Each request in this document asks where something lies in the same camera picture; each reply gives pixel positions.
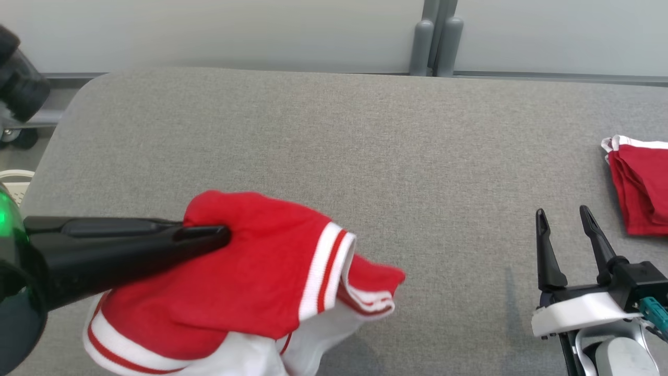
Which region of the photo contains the teal right camera connector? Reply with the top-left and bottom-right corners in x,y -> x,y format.
639,296 -> 668,336

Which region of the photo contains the cream perforated laundry basket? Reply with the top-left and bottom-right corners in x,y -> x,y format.
0,170 -> 35,206

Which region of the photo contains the grey cart frame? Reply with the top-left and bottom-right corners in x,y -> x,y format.
20,108 -> 66,129

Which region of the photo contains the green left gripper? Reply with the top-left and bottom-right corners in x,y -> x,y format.
0,183 -> 233,376

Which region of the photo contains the red shorts white trim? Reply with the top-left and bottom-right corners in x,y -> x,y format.
601,135 -> 668,237

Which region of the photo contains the black bulky object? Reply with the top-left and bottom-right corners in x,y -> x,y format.
0,23 -> 52,125

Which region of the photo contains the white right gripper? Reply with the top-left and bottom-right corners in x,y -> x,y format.
531,205 -> 643,338

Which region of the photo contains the grey metal post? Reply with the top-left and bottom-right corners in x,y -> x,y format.
409,19 -> 435,77
437,16 -> 464,78

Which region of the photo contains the black cart caster wheel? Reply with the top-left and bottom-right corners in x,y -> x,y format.
0,127 -> 39,150

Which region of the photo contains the red jersey white striped trim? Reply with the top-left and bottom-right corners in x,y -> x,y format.
82,190 -> 407,376

